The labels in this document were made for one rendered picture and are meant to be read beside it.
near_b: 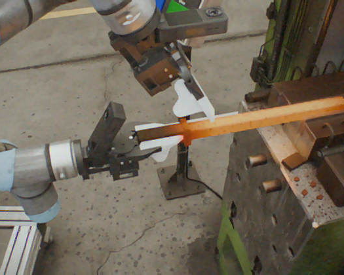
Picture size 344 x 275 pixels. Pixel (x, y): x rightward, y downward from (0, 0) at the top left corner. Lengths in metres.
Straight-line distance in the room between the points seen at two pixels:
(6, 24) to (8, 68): 2.35
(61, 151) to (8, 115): 1.74
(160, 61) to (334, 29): 0.56
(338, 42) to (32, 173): 0.79
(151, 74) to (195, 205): 1.30
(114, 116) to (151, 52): 0.13
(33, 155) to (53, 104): 1.71
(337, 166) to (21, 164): 0.60
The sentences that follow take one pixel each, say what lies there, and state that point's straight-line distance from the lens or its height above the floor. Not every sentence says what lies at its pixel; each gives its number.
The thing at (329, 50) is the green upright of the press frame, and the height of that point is 1.00.
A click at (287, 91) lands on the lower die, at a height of 0.99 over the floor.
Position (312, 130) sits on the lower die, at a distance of 0.80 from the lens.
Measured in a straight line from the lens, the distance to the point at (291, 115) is 0.80.
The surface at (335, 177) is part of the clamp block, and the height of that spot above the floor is 0.97.
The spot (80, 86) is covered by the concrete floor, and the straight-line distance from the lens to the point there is 2.50.
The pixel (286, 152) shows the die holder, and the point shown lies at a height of 0.92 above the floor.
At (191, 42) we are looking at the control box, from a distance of 1.07.
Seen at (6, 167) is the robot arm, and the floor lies 1.02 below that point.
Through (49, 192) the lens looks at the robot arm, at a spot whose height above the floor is 0.92.
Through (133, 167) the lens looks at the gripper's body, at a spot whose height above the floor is 0.96.
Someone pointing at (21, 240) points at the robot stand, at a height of 0.23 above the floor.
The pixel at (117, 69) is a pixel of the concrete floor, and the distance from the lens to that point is 2.60.
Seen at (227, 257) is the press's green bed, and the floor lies 0.16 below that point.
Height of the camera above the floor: 1.53
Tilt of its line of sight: 47 degrees down
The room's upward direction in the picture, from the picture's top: straight up
